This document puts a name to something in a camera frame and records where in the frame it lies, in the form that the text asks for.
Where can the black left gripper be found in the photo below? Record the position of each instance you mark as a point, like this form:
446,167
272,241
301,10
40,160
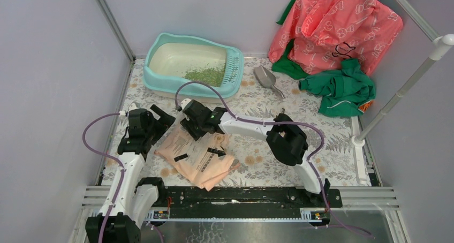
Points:
164,123

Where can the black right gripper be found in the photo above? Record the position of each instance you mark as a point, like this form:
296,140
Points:
187,123

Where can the pink cat litter bag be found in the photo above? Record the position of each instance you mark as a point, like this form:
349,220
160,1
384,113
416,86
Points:
203,162

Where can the teal litter box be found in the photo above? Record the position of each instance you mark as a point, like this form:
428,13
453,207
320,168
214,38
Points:
171,56

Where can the grey litter scoop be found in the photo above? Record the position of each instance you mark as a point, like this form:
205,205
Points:
267,80

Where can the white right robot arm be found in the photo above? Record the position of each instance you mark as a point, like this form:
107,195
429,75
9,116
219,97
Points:
285,138

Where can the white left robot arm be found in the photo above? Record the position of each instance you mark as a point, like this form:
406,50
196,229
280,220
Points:
123,212

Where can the green cat litter pile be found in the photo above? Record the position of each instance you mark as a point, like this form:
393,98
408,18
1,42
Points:
212,75

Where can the dark green garment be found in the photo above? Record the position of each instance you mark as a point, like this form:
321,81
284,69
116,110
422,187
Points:
306,42

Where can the green sweatshirt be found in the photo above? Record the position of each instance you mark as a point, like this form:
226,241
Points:
346,92

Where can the pink patterned jacket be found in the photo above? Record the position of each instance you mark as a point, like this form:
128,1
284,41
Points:
371,27

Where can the white pole stand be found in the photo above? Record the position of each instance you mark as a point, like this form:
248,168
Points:
442,45

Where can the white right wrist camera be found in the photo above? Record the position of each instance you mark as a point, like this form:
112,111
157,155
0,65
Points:
183,104

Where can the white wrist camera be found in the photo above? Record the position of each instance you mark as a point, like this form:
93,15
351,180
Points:
133,106
183,104

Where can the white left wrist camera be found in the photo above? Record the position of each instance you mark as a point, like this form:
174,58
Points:
133,106

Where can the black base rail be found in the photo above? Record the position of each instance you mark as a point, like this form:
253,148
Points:
184,202

